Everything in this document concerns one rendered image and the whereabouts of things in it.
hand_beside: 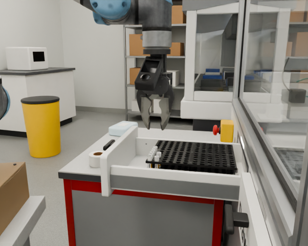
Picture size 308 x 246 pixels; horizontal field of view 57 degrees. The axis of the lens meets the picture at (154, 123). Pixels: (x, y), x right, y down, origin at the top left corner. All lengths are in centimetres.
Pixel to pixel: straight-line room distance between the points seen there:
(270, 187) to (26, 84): 380
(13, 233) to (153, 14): 61
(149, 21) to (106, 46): 475
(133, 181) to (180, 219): 36
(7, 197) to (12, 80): 347
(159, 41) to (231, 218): 44
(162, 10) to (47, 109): 267
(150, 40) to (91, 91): 499
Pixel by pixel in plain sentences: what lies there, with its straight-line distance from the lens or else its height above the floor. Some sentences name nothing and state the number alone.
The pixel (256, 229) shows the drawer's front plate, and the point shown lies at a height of 93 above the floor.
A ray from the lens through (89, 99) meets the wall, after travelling 574.
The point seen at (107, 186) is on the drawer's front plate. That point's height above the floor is 85.
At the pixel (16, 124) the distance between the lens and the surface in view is 430.
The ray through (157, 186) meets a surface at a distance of 70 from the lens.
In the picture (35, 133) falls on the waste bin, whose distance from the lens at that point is 337.
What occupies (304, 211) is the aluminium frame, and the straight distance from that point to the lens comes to 29.
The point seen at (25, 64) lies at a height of 99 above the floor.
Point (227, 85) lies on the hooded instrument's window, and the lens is 157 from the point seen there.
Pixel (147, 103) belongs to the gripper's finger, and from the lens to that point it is 75.
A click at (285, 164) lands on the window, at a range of 43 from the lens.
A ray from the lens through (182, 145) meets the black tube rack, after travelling 84.
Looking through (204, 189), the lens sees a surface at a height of 86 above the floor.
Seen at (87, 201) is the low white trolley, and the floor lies 64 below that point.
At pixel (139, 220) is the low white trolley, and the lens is 105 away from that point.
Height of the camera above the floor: 117
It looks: 14 degrees down
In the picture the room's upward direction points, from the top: straight up
